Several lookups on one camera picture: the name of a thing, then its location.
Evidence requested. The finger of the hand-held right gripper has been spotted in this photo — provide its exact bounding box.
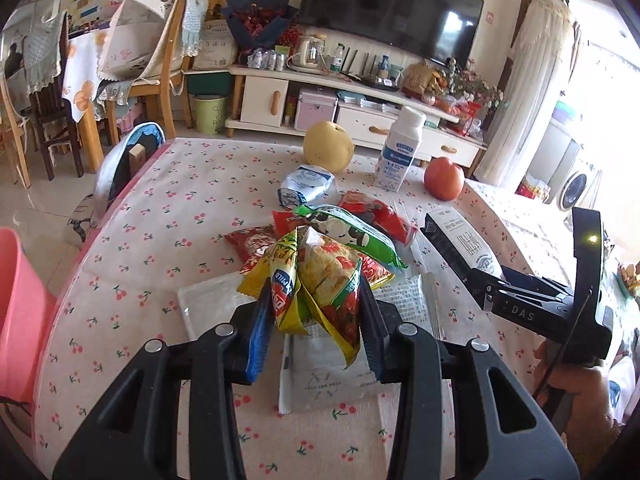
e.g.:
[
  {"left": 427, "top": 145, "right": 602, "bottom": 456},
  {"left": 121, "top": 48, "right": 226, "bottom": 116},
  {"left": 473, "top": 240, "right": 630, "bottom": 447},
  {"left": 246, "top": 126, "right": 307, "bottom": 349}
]
[{"left": 422, "top": 215, "right": 503, "bottom": 311}]

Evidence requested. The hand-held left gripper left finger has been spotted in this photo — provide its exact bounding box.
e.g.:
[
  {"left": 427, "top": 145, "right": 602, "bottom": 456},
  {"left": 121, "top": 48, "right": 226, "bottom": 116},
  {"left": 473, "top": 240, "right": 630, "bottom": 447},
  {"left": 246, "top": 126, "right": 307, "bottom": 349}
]
[{"left": 52, "top": 282, "right": 281, "bottom": 480}]

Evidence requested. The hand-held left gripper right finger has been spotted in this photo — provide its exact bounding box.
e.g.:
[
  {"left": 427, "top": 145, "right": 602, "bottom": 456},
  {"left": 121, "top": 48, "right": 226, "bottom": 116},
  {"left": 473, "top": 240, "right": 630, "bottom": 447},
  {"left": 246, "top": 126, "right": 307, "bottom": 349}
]
[{"left": 357, "top": 277, "right": 581, "bottom": 480}]

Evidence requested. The white grey-logo packet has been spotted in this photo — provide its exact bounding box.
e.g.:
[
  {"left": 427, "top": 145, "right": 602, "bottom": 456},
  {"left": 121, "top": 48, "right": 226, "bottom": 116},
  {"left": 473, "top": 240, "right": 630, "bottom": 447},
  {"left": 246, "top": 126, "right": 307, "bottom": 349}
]
[{"left": 429, "top": 206, "right": 503, "bottom": 277}]

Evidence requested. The white text-printed packet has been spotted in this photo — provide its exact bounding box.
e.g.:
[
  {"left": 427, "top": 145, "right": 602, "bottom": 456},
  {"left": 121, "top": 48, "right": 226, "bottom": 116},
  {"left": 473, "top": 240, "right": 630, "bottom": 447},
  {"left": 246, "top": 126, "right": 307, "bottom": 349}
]
[{"left": 277, "top": 272, "right": 442, "bottom": 417}]

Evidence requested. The red snack packet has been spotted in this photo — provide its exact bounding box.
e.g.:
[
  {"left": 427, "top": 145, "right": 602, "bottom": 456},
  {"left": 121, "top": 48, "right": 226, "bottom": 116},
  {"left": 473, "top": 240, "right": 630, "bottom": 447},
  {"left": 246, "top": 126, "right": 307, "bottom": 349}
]
[
  {"left": 357, "top": 254, "right": 397, "bottom": 290},
  {"left": 224, "top": 225, "right": 281, "bottom": 275},
  {"left": 339, "top": 191, "right": 420, "bottom": 247}
]

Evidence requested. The yellow snack packet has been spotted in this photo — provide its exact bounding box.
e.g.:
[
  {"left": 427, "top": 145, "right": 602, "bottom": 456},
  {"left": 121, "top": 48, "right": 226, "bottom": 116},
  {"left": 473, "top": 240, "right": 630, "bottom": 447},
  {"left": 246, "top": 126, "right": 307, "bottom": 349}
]
[{"left": 237, "top": 225, "right": 363, "bottom": 368}]

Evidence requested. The blue white packet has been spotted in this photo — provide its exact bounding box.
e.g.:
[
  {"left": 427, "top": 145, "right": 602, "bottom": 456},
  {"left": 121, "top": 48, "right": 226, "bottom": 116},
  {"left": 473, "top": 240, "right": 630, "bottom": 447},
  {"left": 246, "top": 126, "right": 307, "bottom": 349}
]
[{"left": 277, "top": 164, "right": 336, "bottom": 209}]

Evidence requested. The pink plastic bucket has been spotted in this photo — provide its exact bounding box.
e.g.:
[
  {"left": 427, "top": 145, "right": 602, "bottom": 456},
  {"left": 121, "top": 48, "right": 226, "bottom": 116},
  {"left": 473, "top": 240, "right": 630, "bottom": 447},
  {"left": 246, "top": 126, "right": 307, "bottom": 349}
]
[{"left": 0, "top": 226, "right": 58, "bottom": 401}]

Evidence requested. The person's right hand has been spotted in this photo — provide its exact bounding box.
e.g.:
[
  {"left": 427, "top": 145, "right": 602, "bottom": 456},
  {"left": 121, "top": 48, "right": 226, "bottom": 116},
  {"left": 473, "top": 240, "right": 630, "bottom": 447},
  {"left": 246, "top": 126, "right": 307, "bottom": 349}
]
[{"left": 532, "top": 339, "right": 617, "bottom": 443}]

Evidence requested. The translucent white plastic bag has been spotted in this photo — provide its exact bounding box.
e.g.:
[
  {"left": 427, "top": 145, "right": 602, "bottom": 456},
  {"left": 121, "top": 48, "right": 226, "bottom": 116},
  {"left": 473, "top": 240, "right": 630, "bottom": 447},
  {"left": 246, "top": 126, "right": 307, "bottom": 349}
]
[{"left": 177, "top": 272, "right": 263, "bottom": 343}]

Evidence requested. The red apple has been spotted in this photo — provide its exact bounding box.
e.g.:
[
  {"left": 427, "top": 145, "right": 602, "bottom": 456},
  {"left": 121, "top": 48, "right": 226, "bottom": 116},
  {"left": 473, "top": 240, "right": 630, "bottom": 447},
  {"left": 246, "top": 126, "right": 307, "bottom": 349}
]
[{"left": 424, "top": 157, "right": 466, "bottom": 202}]

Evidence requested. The green snack packet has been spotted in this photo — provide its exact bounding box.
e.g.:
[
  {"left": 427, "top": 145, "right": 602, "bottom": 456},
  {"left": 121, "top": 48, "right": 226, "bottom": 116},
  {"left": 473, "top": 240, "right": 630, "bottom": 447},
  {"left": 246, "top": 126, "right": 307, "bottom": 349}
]
[{"left": 292, "top": 204, "right": 410, "bottom": 270}]

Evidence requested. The white blue-label bottle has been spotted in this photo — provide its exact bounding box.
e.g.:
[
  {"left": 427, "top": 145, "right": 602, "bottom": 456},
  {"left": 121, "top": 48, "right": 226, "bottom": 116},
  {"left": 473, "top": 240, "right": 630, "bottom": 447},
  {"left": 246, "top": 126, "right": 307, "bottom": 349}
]
[{"left": 374, "top": 106, "right": 427, "bottom": 192}]

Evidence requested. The white washing machine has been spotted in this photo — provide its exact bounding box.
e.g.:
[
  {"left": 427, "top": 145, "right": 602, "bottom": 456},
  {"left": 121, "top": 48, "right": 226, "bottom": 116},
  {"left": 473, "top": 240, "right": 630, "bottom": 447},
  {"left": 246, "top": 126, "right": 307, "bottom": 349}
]
[{"left": 550, "top": 157, "right": 607, "bottom": 212}]

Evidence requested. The yellow pear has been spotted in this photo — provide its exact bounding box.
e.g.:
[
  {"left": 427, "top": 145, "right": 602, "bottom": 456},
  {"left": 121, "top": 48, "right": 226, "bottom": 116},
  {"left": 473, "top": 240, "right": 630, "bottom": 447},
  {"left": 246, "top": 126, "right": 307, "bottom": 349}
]
[{"left": 303, "top": 121, "right": 356, "bottom": 172}]

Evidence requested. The dried flower bunch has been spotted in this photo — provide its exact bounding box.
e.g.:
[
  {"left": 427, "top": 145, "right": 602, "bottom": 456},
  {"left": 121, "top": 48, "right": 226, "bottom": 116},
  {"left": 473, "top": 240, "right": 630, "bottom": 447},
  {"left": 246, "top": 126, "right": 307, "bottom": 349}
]
[{"left": 440, "top": 57, "right": 507, "bottom": 111}]

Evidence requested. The cherry print tablecloth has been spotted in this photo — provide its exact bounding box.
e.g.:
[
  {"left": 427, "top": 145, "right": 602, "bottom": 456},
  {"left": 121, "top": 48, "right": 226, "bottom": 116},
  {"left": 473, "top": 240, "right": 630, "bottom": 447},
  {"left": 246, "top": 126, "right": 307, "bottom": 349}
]
[{"left": 35, "top": 137, "right": 621, "bottom": 480}]

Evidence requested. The brown paper bag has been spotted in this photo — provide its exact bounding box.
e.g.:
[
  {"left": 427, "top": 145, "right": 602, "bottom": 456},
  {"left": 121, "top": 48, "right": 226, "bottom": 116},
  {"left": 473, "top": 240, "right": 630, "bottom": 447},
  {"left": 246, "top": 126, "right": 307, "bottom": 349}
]
[{"left": 402, "top": 62, "right": 442, "bottom": 99}]

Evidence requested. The lace-covered standing air conditioner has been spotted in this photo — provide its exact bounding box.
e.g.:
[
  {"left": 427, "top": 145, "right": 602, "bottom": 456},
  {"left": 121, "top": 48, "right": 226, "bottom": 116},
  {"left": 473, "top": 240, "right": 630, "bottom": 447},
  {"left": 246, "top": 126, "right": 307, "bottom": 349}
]
[{"left": 475, "top": 0, "right": 577, "bottom": 188}]

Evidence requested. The pink storage box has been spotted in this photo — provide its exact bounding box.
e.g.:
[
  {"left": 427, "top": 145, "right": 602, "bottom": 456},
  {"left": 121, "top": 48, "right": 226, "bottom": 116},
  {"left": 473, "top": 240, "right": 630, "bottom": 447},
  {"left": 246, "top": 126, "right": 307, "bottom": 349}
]
[{"left": 295, "top": 87, "right": 338, "bottom": 133}]

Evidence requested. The black white cartoon slipper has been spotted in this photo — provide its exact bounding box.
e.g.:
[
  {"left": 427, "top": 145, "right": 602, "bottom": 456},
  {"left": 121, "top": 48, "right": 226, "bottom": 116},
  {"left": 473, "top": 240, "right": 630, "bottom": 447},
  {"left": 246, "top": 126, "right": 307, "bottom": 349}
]
[{"left": 64, "top": 194, "right": 102, "bottom": 247}]

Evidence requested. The light green waste bin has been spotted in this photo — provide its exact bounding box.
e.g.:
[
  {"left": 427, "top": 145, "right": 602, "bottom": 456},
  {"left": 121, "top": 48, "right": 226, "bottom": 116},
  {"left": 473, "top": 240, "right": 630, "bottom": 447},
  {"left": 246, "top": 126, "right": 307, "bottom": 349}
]
[{"left": 192, "top": 94, "right": 229, "bottom": 135}]

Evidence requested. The white electric kettle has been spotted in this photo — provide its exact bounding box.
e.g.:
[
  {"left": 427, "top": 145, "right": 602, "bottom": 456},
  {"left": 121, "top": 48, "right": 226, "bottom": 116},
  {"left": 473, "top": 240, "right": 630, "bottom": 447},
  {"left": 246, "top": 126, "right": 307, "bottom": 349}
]
[{"left": 292, "top": 34, "right": 327, "bottom": 71}]

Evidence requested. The white television cabinet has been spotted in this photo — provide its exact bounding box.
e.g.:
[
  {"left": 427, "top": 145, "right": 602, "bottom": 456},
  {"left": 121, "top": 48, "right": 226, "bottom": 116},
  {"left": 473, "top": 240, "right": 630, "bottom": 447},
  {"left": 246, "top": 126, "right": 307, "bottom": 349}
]
[{"left": 225, "top": 62, "right": 488, "bottom": 168}]

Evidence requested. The black television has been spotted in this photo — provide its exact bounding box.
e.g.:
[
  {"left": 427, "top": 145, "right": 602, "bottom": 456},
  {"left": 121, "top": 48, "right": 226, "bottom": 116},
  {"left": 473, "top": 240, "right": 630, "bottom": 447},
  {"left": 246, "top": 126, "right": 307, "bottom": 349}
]
[{"left": 298, "top": 0, "right": 485, "bottom": 67}]

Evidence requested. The pack of small cans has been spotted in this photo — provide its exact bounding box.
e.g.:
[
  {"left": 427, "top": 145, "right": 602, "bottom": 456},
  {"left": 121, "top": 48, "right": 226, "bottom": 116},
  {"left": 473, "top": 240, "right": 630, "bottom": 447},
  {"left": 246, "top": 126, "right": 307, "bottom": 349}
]
[{"left": 247, "top": 47, "right": 287, "bottom": 72}]

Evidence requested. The dark blue wrapped bouquet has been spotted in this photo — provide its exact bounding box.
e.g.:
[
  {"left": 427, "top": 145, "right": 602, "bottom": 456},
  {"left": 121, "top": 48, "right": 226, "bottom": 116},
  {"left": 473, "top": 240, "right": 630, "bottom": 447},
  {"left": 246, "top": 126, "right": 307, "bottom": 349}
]
[{"left": 222, "top": 0, "right": 299, "bottom": 55}]

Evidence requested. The white printed bag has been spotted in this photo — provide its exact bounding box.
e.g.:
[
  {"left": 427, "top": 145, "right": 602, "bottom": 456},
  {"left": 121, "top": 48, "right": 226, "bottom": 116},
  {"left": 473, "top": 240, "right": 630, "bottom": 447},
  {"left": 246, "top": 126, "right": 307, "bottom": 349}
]
[{"left": 192, "top": 20, "right": 239, "bottom": 72}]

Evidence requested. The wooden chair with cloth covers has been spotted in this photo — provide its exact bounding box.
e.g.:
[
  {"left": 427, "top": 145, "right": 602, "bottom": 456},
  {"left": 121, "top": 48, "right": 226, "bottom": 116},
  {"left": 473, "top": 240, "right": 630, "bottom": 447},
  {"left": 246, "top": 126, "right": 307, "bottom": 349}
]
[{"left": 97, "top": 0, "right": 210, "bottom": 146}]

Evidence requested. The dark wooden chair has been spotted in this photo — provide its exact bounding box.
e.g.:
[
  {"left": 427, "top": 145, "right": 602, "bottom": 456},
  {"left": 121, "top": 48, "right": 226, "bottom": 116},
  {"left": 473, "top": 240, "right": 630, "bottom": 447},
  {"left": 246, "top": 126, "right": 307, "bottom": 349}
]
[{"left": 22, "top": 10, "right": 86, "bottom": 182}]

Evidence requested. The dining table with orange-print cloth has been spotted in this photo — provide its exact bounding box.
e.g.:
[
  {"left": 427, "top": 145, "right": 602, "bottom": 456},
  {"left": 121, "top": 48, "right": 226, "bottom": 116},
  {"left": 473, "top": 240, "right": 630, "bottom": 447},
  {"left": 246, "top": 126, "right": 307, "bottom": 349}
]
[{"left": 61, "top": 27, "right": 131, "bottom": 173}]

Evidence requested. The light wooden chair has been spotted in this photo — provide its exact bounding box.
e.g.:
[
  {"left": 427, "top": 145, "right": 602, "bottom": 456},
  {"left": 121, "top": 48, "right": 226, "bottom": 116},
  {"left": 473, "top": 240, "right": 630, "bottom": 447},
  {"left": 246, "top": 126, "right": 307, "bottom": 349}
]
[{"left": 0, "top": 55, "right": 32, "bottom": 188}]

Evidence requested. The black cable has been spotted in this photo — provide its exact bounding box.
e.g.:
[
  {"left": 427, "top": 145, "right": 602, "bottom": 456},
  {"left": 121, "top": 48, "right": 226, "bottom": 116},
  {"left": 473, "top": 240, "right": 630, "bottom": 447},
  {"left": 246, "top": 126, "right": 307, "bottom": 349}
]
[{"left": 531, "top": 294, "right": 594, "bottom": 403}]

